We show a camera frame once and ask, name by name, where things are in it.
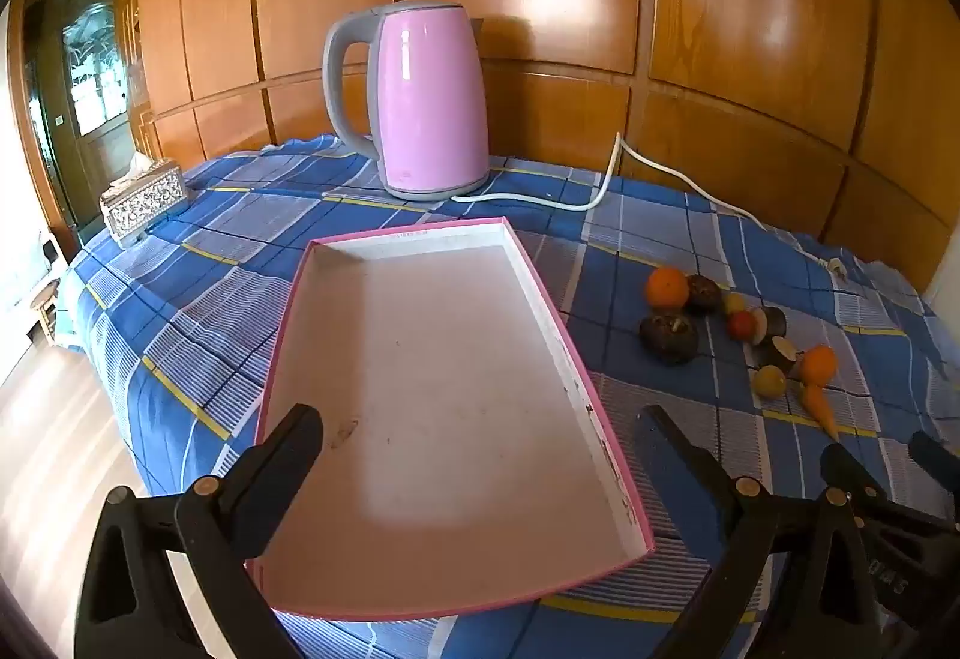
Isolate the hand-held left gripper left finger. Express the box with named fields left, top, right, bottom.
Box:
left=73, top=404, right=325, bottom=659

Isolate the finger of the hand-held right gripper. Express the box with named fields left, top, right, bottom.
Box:
left=821, top=443, right=960, bottom=540
left=909, top=432, right=960, bottom=489

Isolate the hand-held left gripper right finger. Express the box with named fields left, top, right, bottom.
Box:
left=632, top=404, right=875, bottom=659

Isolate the small carrot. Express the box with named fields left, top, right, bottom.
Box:
left=801, top=383, right=841, bottom=441

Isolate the flat-cut orange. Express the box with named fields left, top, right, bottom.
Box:
left=796, top=344, right=837, bottom=384

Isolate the dark round fruit with stem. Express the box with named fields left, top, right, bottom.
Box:
left=639, top=312, right=700, bottom=367

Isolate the dark cut fruit half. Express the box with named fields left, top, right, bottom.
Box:
left=756, top=336, right=800, bottom=375

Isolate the pink shallow cardboard box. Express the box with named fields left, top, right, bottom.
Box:
left=244, top=216, right=656, bottom=622

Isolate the dark cut cylinder fruit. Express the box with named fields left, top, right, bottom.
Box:
left=752, top=305, right=788, bottom=341

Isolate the round orange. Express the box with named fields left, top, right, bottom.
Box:
left=646, top=266, right=690, bottom=313

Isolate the blue plaid tablecloth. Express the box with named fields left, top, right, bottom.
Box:
left=56, top=134, right=960, bottom=659

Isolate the wooden stool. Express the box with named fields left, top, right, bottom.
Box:
left=28, top=284, right=61, bottom=349

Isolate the patterned tissue box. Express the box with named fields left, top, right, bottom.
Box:
left=100, top=155, right=188, bottom=247

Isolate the pink electric kettle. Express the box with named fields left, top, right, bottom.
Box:
left=322, top=0, right=492, bottom=202

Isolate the wooden door with glass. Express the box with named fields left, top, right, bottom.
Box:
left=19, top=0, right=136, bottom=232

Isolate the white power cord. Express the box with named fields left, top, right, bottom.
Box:
left=450, top=131, right=848, bottom=277

